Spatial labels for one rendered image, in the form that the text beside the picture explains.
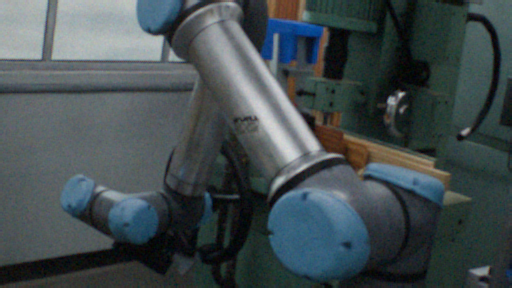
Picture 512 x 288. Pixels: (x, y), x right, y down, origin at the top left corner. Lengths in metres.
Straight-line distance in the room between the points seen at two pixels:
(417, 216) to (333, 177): 0.14
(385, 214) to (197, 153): 0.44
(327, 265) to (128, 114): 2.29
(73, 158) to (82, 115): 0.18
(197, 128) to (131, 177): 1.96
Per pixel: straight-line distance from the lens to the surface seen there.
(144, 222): 1.23
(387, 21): 1.81
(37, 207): 2.96
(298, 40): 2.83
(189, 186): 1.29
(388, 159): 1.67
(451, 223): 1.98
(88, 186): 1.31
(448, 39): 1.81
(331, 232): 0.86
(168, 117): 3.25
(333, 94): 1.75
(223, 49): 1.01
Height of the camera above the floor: 1.26
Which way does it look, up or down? 10 degrees down
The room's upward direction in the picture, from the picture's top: 9 degrees clockwise
